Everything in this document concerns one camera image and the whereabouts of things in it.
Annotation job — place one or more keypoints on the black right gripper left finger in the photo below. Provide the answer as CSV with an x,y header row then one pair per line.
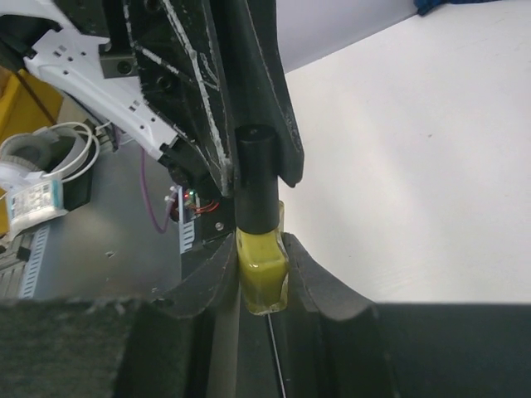
x,y
184,343

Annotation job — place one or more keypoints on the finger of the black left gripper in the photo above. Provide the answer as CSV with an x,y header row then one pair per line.
x,y
260,36

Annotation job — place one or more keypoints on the white labelled box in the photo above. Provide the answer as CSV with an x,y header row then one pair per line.
x,y
33,205

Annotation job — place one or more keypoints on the white slotted cable duct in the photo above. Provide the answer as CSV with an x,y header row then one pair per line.
x,y
33,266

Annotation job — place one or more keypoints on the yellow bin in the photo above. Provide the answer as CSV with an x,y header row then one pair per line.
x,y
27,103

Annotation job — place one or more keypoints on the black nail polish cap brush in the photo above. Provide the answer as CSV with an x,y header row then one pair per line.
x,y
257,197

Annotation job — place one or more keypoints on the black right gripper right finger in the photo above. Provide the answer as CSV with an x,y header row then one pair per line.
x,y
334,345

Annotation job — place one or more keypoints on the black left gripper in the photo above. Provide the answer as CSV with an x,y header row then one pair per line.
x,y
175,47

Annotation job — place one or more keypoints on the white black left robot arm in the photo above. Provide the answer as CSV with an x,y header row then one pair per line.
x,y
38,37

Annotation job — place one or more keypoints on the yellow nail polish bottle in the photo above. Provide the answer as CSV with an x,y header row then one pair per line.
x,y
264,269

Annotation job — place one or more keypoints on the blue striped cloth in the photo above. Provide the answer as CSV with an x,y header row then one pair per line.
x,y
424,7

